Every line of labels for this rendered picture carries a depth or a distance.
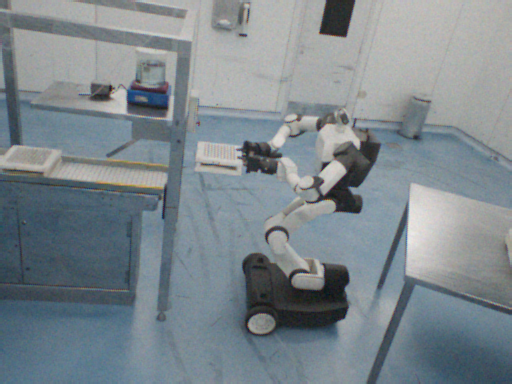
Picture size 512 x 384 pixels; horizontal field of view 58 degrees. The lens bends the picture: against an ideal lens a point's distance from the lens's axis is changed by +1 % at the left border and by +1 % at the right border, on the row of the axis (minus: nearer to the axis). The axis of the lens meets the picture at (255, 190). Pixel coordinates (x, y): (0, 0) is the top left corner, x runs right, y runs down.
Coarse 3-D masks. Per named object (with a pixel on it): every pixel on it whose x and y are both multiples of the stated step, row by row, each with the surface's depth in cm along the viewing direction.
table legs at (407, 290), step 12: (396, 240) 315; (384, 264) 327; (384, 276) 329; (408, 288) 211; (408, 300) 214; (396, 312) 219; (396, 324) 221; (384, 336) 229; (384, 348) 229; (384, 360) 232; (372, 372) 237
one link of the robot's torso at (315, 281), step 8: (312, 264) 298; (312, 272) 297; (320, 272) 285; (296, 280) 281; (304, 280) 281; (312, 280) 281; (320, 280) 282; (304, 288) 285; (312, 288) 285; (320, 288) 285
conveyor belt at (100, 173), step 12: (0, 156) 248; (60, 168) 247; (72, 168) 249; (84, 168) 251; (96, 168) 253; (108, 168) 256; (120, 168) 258; (12, 180) 230; (96, 180) 242; (108, 180) 244; (120, 180) 246; (132, 180) 248; (144, 180) 250; (156, 180) 252; (144, 192) 239
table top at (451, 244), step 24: (408, 192) 292; (432, 192) 293; (408, 216) 259; (432, 216) 263; (456, 216) 268; (480, 216) 273; (504, 216) 278; (408, 240) 234; (432, 240) 238; (456, 240) 242; (480, 240) 247; (504, 240) 251; (408, 264) 215; (432, 264) 218; (456, 264) 222; (480, 264) 225; (504, 264) 229; (432, 288) 205; (456, 288) 204; (480, 288) 207; (504, 288) 210; (504, 312) 199
